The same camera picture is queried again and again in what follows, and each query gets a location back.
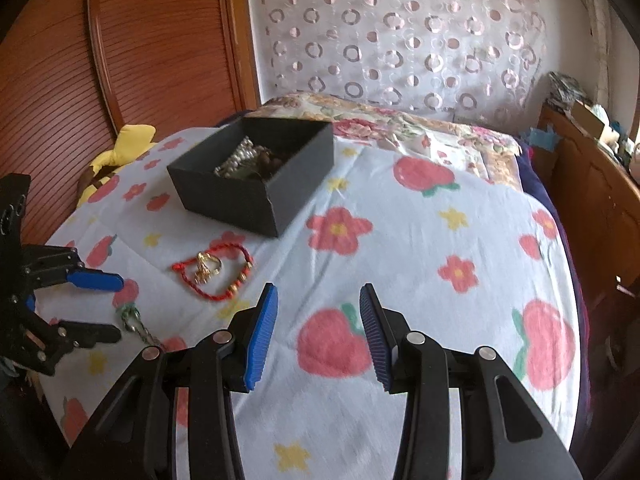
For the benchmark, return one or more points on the pile of folded cloth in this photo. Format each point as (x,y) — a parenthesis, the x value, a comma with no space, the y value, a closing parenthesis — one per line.
(565,89)

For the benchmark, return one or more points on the open cardboard box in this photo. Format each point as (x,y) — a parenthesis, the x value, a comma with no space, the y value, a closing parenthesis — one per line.
(587,117)

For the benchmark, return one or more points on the gold charm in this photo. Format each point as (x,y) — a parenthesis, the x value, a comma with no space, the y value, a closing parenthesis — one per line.
(204,266)

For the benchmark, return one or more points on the circle patterned wall curtain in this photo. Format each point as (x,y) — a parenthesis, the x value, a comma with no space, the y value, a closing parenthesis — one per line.
(400,35)

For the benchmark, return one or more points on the blue bag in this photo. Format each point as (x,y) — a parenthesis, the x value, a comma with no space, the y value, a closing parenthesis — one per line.
(539,136)

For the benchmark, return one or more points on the wooden wardrobe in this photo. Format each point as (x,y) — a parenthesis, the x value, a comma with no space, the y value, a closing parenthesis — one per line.
(140,60)

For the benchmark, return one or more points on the strawberry printed blanket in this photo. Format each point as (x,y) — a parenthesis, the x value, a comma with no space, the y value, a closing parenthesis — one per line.
(400,270)

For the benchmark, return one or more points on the black cardboard box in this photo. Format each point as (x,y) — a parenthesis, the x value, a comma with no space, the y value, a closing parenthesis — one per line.
(235,205)

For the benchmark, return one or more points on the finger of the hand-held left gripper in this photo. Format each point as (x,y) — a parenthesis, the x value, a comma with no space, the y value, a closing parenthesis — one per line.
(97,281)
(95,335)

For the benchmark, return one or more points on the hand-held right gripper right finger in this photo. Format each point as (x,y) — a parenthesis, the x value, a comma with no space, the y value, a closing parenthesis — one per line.
(377,340)

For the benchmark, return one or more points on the floral quilt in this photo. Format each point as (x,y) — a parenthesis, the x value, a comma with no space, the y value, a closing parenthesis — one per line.
(400,130)

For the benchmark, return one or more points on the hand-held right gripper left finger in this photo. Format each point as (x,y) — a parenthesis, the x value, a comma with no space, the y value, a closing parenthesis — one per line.
(260,340)

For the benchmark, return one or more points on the long wooden cabinet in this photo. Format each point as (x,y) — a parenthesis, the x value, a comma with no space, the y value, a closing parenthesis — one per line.
(600,195)

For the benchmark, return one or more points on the patterned window curtain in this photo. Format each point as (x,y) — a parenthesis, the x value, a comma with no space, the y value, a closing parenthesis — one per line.
(595,35)

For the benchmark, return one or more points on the dark blue blanket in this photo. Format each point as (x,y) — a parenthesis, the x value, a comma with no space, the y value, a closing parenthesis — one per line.
(560,200)

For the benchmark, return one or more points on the yellow plush toy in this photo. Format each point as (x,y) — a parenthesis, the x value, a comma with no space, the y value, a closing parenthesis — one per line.
(130,142)

